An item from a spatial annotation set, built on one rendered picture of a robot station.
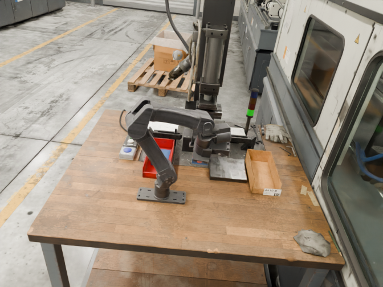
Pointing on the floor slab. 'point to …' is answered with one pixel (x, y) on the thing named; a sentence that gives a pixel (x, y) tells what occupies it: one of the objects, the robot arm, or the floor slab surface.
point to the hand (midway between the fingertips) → (199, 161)
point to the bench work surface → (176, 222)
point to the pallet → (144, 75)
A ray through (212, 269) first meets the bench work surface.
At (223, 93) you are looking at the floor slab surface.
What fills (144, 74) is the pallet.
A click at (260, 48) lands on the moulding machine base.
